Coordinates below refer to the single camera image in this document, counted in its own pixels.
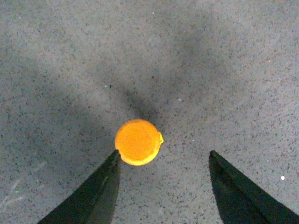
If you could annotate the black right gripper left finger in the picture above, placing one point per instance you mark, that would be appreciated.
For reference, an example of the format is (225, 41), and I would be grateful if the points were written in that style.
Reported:
(93, 202)

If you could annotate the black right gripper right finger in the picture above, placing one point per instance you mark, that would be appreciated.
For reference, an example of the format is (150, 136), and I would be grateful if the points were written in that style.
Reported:
(241, 201)

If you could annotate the yellow mushroom push button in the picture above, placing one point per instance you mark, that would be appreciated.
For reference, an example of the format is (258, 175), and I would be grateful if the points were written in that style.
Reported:
(138, 142)

